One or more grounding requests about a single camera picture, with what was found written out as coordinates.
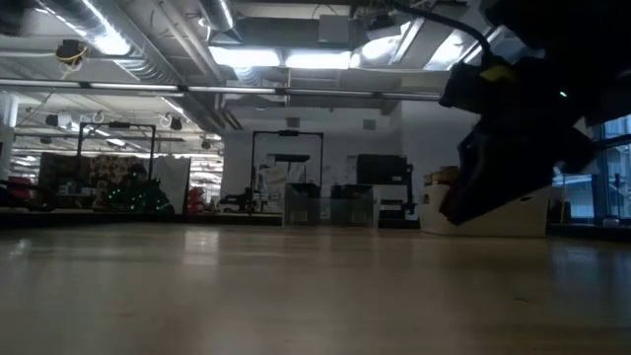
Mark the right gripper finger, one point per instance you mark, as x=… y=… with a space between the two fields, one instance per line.
x=503 y=172
x=574 y=150

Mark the silver ventilation duct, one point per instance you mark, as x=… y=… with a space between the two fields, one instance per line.
x=89 y=20

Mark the paper cup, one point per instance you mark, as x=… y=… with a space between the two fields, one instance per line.
x=440 y=176

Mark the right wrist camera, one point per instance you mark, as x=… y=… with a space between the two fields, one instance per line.
x=473 y=93

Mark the patterned partition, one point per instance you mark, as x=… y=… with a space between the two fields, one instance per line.
x=84 y=170

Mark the bright ceiling light panel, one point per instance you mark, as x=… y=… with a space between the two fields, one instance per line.
x=281 y=57

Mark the white partition board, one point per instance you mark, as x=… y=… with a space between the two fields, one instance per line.
x=172 y=182

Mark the black station frame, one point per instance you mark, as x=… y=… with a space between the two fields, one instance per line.
x=288 y=133
x=118 y=125

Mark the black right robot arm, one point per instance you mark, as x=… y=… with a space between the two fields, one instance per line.
x=567 y=27

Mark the white plastic bin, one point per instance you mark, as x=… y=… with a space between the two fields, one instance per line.
x=517 y=218

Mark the small clear plastic bin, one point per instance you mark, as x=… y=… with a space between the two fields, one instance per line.
x=328 y=209

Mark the black square spice jar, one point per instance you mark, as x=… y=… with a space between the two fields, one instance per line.
x=351 y=201
x=301 y=199

